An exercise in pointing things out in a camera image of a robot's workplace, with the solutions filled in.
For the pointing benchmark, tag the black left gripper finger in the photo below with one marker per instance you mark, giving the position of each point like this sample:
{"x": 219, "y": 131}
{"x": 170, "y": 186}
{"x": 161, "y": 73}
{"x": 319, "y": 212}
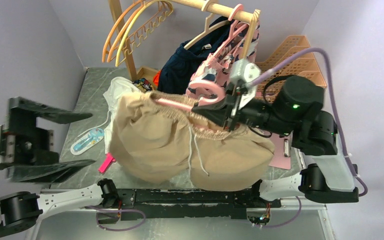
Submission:
{"x": 50, "y": 113}
{"x": 47, "y": 174}

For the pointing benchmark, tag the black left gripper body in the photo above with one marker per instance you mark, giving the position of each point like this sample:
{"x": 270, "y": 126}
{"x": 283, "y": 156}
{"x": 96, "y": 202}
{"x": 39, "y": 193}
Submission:
{"x": 24, "y": 141}

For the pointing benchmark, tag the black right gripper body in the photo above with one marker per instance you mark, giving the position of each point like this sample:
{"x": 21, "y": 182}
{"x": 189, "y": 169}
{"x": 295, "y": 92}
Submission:
{"x": 257, "y": 113}

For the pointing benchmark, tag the pink notched hanger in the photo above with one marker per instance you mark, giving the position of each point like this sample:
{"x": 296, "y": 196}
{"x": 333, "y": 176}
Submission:
{"x": 203, "y": 100}

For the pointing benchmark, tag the beige drawstring shorts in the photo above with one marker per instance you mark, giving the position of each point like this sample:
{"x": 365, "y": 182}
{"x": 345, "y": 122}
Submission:
{"x": 155, "y": 143}

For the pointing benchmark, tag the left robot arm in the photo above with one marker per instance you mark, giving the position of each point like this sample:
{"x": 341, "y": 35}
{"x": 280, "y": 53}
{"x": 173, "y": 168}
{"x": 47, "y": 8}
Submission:
{"x": 22, "y": 210}

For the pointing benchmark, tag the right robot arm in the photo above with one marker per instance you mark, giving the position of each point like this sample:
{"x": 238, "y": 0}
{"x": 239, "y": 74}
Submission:
{"x": 297, "y": 112}

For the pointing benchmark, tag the cream hanger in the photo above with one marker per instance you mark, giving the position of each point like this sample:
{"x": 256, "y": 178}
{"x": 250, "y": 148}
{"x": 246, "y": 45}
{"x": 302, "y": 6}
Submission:
{"x": 207, "y": 30}

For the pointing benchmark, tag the pink hanger with garment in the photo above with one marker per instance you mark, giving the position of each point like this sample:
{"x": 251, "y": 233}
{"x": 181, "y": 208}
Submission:
{"x": 233, "y": 32}

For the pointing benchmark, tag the yellow hanger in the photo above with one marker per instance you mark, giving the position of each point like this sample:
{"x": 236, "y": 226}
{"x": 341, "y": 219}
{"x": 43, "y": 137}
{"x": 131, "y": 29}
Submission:
{"x": 125, "y": 35}

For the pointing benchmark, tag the orange hanger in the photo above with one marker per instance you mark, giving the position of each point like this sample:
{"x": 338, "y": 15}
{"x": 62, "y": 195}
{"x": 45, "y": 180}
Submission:
{"x": 121, "y": 19}

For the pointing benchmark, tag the pink shark print garment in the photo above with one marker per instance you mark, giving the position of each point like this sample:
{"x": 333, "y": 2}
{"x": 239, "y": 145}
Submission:
{"x": 217, "y": 69}

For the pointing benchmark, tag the pink clipboard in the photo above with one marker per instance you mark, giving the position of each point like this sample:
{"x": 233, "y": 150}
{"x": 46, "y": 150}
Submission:
{"x": 282, "y": 154}

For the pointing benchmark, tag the blue toothbrush blister pack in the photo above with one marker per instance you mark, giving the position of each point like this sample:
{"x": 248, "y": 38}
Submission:
{"x": 87, "y": 141}

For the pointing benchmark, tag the pink clothes clip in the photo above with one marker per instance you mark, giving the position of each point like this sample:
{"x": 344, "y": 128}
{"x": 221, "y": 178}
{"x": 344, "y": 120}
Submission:
{"x": 109, "y": 160}

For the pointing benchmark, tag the peach mesh file organizer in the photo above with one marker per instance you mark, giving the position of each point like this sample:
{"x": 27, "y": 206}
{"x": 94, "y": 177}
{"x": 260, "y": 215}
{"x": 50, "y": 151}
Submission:
{"x": 305, "y": 66}

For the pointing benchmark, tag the orange mesh garment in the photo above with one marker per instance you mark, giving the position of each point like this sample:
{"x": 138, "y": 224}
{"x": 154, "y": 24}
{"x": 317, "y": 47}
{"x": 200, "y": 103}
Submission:
{"x": 156, "y": 78}

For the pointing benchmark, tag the colourful patterned garment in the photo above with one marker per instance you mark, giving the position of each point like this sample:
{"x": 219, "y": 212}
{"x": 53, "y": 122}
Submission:
{"x": 143, "y": 85}

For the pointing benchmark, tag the white garment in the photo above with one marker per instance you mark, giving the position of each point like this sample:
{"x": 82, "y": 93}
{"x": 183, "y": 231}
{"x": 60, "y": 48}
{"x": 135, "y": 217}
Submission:
{"x": 119, "y": 86}

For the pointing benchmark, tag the wooden clothes rack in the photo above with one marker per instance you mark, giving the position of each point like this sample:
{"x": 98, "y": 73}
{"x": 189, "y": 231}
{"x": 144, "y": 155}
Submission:
{"x": 206, "y": 6}

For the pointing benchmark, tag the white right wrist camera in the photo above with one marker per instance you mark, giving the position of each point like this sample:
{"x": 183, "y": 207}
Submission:
{"x": 242, "y": 74}

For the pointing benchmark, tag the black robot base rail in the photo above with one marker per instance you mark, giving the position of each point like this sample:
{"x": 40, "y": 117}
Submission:
{"x": 181, "y": 203}

